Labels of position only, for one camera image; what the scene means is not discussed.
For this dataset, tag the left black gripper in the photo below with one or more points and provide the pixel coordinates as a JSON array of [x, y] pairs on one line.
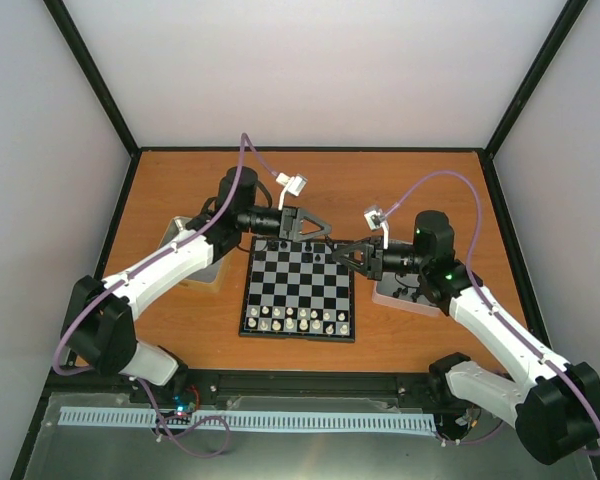
[[290, 213]]

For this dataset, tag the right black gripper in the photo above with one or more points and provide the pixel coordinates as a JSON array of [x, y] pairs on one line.
[[371, 259]]

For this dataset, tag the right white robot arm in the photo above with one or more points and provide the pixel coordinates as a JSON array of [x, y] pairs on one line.
[[552, 404]]

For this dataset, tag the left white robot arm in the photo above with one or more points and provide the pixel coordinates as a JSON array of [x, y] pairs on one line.
[[99, 322]]

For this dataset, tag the left green-lit circuit board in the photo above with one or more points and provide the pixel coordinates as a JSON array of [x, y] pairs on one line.
[[186, 405]]

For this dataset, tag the black and silver chessboard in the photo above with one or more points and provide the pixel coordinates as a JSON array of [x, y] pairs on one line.
[[280, 279]]

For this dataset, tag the right pink tray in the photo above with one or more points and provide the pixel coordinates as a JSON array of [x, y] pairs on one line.
[[382, 294]]

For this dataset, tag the left metal tray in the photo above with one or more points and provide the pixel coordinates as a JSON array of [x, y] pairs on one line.
[[209, 279]]

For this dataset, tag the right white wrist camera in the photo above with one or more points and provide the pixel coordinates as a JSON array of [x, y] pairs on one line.
[[377, 220]]

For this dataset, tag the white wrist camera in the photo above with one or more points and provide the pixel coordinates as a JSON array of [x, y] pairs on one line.
[[291, 185], [377, 220]]

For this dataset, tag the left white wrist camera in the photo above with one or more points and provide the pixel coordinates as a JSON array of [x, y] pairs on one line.
[[291, 185]]

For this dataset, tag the light blue cable duct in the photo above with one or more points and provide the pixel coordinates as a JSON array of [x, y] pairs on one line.
[[255, 421]]

